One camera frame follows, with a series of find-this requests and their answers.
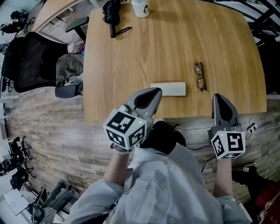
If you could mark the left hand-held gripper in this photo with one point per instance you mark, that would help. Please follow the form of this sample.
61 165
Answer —
122 129

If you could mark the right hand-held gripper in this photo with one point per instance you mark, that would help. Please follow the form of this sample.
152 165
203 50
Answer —
229 144

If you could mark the white glasses case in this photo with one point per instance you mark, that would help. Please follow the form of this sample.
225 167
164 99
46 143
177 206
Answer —
168 88

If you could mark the black eyeglasses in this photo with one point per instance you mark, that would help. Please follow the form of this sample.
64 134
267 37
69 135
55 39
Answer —
199 68

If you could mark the person's left forearm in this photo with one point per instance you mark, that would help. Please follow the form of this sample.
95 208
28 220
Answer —
116 168

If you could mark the person's right forearm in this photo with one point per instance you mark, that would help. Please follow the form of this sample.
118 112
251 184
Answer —
223 177

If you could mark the white power strip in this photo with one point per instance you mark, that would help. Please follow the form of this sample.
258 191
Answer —
251 127

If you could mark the person's black trousers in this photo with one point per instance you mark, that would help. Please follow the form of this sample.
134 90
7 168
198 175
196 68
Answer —
162 137

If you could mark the person's white shoe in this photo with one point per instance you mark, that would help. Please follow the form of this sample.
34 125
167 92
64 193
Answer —
179 128

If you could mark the grey jacket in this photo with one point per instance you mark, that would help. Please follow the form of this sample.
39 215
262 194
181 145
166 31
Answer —
70 67

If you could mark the person's light shirt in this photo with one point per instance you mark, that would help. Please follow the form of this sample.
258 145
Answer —
164 186

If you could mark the pink white plastic bag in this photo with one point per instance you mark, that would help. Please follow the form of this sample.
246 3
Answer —
75 47

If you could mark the white penguin print bottle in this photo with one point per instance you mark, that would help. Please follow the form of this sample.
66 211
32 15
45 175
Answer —
141 8

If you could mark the black clamp tool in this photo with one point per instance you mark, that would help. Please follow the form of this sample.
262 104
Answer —
111 13

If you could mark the black metal railing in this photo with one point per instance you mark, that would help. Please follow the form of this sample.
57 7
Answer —
265 18

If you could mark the black mesh office chair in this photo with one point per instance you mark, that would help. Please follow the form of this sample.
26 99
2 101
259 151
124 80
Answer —
28 63

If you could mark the wooden table white legs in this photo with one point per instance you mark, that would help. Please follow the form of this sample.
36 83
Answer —
52 11

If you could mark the white desk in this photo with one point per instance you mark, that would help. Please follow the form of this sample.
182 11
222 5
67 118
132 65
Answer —
15 201

